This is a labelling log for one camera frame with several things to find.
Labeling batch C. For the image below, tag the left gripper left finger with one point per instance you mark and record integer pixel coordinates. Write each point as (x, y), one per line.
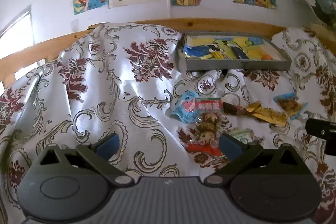
(98, 155)

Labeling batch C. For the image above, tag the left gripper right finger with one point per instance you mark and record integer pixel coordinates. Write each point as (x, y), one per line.
(240, 156)

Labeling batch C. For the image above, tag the clear round biscuit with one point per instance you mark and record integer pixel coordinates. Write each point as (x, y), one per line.
(243, 135)

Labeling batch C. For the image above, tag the clear bag of chocolate balls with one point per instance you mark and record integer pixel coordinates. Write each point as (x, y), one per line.
(206, 135)

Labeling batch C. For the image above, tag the blue packet of brown chips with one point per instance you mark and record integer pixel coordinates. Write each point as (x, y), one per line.
(290, 104)

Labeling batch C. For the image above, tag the dark brown snack wrapper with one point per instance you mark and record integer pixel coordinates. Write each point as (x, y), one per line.
(231, 109)

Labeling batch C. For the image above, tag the gold foil snack packet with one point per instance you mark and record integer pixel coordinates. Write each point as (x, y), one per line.
(266, 114)

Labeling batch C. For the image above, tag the light blue pig snack packet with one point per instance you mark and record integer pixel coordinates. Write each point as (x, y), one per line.
(185, 109)

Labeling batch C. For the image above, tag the dark blue sachet packet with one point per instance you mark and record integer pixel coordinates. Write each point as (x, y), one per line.
(239, 53)

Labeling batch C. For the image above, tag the orange mandarin fruit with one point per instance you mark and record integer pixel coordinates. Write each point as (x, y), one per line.
(266, 57)

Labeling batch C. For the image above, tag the yellow snack packet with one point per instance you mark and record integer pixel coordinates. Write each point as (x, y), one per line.
(221, 55)

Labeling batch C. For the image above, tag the floral white bed sheet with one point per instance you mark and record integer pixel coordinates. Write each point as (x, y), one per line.
(130, 84)

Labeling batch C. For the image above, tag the grey tray with painting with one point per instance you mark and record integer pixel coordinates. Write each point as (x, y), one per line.
(205, 51)

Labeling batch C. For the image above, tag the wooden bed frame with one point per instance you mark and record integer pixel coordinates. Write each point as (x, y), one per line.
(50, 49)

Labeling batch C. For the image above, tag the white wall socket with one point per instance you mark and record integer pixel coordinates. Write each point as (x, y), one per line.
(74, 25)

